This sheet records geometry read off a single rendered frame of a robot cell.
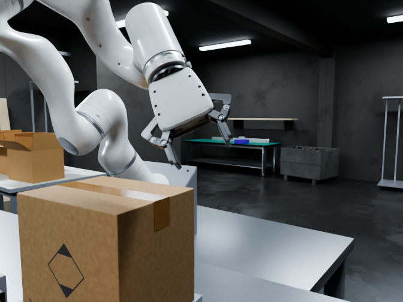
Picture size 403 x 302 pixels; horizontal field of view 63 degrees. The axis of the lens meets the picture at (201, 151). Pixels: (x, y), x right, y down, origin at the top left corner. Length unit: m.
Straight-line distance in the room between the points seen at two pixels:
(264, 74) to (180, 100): 7.51
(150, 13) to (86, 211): 0.38
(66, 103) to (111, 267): 0.51
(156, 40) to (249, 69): 7.67
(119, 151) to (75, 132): 0.17
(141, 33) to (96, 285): 0.46
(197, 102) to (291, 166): 6.22
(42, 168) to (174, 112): 2.28
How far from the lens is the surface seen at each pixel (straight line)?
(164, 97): 0.58
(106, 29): 0.74
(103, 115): 1.04
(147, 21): 0.66
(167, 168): 1.32
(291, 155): 6.73
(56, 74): 0.97
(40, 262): 0.79
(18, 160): 2.89
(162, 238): 0.69
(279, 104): 7.83
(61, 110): 0.99
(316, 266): 1.12
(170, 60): 0.60
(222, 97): 0.58
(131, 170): 1.12
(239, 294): 0.93
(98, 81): 6.02
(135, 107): 6.49
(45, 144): 2.78
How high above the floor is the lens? 1.28
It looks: 6 degrees down
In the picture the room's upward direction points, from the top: straight up
